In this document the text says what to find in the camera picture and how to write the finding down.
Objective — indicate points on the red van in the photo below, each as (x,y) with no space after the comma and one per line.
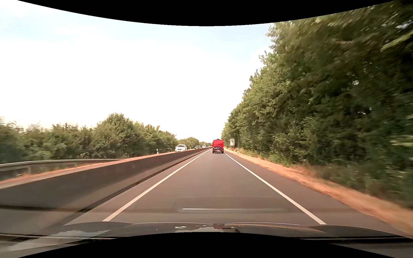
(218,146)

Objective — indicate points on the road sign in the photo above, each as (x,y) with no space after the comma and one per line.
(232,142)

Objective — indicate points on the grey asphalt road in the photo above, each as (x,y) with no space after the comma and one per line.
(213,182)

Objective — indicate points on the road markings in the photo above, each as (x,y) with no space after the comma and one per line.
(149,190)

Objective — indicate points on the car's own bonnet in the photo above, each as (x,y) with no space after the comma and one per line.
(206,229)

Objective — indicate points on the row of bushes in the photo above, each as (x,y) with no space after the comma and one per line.
(84,139)

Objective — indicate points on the row of trees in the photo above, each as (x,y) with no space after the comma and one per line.
(335,100)

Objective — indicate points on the grey concrete barrier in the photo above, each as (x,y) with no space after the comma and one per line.
(84,182)

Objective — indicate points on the dry grass verge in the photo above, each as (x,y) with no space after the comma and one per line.
(353,197)

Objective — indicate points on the metal guard rail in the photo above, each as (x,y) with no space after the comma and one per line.
(30,165)

